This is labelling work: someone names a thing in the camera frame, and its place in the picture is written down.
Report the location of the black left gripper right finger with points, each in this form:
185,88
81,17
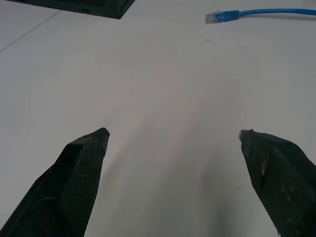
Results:
284,182

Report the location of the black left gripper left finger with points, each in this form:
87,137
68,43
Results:
66,187

